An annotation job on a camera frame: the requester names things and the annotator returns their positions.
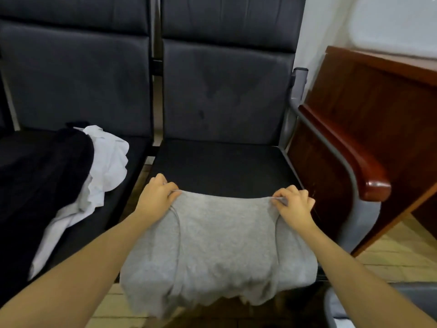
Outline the person's right hand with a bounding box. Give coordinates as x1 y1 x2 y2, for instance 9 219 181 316
272 185 317 235

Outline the person's left hand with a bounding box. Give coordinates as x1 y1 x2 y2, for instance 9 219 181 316
133 173 183 224

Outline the grey garment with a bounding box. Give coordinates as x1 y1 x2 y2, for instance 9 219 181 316
119 190 320 320

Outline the grey plastic storage bin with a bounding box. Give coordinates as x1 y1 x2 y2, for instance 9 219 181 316
324 282 437 328

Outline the pile of clothes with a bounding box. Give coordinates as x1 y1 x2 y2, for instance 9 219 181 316
0 125 131 305

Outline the person's left forearm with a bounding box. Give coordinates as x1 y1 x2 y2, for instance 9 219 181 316
0 214 154 328

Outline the person's right forearm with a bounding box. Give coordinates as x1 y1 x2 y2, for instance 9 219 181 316
299 225 437 328

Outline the brown wooden bench armrest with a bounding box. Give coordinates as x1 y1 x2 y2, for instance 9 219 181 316
298 103 393 202

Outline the black leather bench seat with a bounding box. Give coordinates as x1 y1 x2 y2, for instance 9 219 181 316
119 0 322 284
0 0 157 298

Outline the brown wooden desk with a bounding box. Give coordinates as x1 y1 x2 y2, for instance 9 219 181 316
287 46 437 257

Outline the white plastic tray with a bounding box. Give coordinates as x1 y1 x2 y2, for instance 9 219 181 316
347 0 437 60

